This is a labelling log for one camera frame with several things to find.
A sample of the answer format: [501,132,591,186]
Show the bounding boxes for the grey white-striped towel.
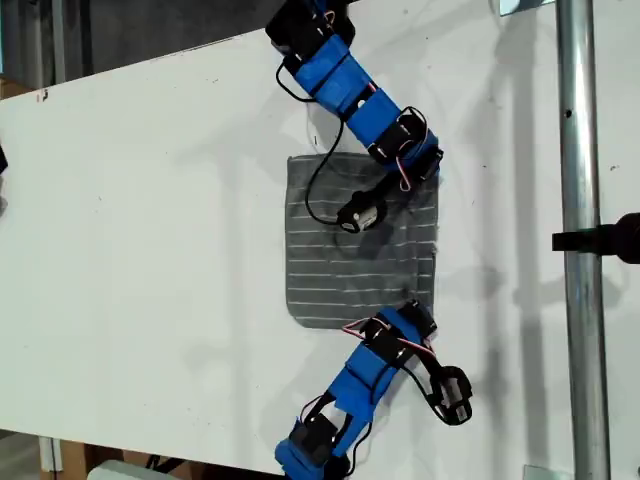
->
[284,152,442,331]

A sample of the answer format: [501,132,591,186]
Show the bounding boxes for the white plastic container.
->
[87,458,169,480]

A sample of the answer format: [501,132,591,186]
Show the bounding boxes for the brown cardboard box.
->
[0,74,34,99]

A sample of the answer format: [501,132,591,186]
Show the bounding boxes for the red white servo wire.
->
[394,107,432,194]
[341,317,437,359]

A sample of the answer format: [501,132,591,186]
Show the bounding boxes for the short black camera stalk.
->
[399,344,451,389]
[367,169,409,206]

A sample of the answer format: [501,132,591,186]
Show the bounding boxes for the thin black camera cable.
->
[275,57,351,226]
[344,352,451,476]

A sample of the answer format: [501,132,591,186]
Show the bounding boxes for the black camera box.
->
[337,191,387,234]
[433,366,474,428]

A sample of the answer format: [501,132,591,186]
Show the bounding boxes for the steel post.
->
[554,0,612,480]

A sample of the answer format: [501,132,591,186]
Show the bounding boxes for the black post clamp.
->
[551,211,640,265]

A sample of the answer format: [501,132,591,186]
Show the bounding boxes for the white table frame bars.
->
[38,435,64,474]

